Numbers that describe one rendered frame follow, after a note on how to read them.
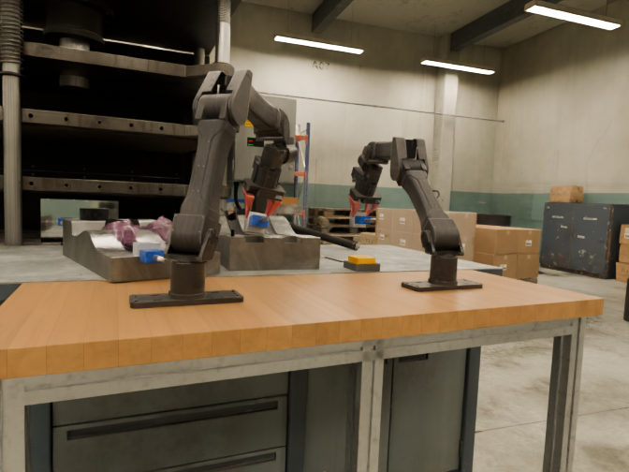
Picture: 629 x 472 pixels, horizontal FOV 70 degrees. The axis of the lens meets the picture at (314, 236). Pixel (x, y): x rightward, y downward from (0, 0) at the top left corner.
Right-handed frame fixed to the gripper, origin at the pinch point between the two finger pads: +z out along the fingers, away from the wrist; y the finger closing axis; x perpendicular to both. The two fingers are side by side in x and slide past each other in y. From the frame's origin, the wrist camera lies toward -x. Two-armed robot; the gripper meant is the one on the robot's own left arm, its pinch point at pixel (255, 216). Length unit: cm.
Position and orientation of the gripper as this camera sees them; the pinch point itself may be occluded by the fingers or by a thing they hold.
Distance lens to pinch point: 122.0
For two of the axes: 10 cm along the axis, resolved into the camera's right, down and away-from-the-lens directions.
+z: -2.9, 9.0, 3.3
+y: -9.1, -1.6, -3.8
